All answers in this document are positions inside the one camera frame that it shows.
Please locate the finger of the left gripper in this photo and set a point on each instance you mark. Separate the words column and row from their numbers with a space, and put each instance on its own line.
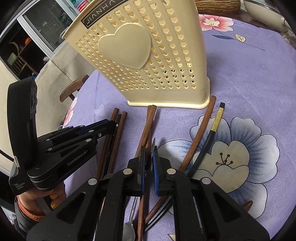
column 63, row 149
column 67, row 134

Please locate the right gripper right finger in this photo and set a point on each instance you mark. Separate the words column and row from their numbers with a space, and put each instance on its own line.
column 202, row 210

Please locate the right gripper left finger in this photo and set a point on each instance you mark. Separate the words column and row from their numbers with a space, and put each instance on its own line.
column 96, row 210

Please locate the black chopstick silver band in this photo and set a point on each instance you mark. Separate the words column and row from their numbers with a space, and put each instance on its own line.
column 110, row 148

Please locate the brown wooden chopstick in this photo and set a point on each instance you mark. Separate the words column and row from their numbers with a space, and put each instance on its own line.
column 102, row 157
column 141, row 211
column 116, row 143
column 147, row 129
column 189, row 155

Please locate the left hand yellow nails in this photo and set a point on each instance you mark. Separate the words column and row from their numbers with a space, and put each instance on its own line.
column 29, row 201

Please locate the wooden chair back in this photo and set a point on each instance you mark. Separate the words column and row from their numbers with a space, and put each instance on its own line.
column 74, row 86

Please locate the black chopstick gold band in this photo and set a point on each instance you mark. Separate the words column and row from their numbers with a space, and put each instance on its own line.
column 195, row 166

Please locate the glass cabinet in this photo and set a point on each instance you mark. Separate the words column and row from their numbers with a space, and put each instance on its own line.
column 33, row 35

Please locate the cream plastic utensil holder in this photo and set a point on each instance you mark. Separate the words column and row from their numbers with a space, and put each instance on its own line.
column 152, row 52

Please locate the blue water jug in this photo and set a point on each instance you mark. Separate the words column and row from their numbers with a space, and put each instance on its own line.
column 80, row 5

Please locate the woven brown basket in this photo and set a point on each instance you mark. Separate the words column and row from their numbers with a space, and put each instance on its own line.
column 218, row 6

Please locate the cream frying pan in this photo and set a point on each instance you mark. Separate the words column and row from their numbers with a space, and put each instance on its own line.
column 268, row 14

